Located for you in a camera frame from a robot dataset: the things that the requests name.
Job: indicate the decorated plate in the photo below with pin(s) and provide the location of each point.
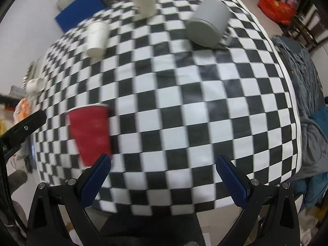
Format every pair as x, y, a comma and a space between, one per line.
29, 74

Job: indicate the grey ribbed cup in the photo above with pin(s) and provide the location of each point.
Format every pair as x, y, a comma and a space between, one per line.
209, 25

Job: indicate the checkered black white tablecloth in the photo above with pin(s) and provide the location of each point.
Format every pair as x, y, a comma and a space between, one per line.
175, 106

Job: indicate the red ribbed paper cup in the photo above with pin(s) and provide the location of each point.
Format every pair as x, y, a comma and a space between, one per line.
89, 127

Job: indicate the white paper cup with calligraphy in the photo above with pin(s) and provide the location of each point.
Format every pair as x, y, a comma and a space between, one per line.
96, 41

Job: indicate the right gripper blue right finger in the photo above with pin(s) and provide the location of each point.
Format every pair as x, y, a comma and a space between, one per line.
248, 194

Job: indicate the red plastic bag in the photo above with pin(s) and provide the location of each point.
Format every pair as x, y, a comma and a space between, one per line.
277, 11

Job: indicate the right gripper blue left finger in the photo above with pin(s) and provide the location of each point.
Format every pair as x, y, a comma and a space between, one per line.
77, 194

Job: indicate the white bamboo print paper cup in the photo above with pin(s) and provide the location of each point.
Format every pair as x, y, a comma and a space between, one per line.
35, 85

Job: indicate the orange tissue pack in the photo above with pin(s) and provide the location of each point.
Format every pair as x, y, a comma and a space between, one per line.
22, 110

